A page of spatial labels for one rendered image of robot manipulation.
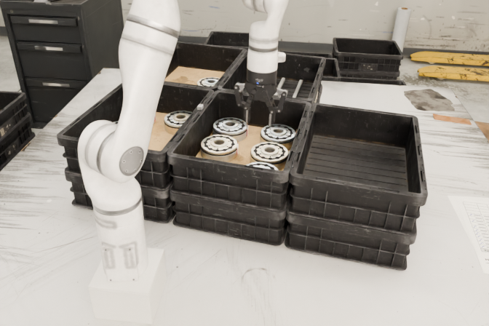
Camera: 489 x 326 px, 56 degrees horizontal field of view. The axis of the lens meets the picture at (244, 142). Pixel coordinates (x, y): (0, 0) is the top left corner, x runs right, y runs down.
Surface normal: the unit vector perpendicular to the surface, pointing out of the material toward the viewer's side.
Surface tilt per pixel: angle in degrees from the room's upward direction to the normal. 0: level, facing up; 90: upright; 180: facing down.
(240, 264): 0
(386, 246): 90
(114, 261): 90
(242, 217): 90
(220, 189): 90
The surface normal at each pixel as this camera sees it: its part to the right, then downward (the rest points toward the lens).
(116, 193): 0.23, -0.67
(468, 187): 0.02, -0.86
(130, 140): 0.70, 0.25
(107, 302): -0.10, 0.51
